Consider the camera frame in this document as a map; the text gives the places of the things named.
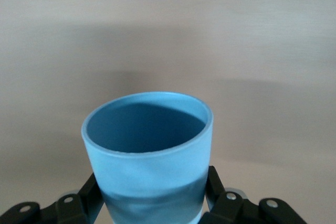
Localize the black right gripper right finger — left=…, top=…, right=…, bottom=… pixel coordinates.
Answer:
left=201, top=165, right=308, bottom=224

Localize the blue plastic cup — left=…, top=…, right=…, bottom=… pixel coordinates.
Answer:
left=80, top=91, right=214, bottom=224

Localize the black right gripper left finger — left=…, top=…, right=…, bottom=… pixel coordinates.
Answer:
left=0, top=173, right=113, bottom=224

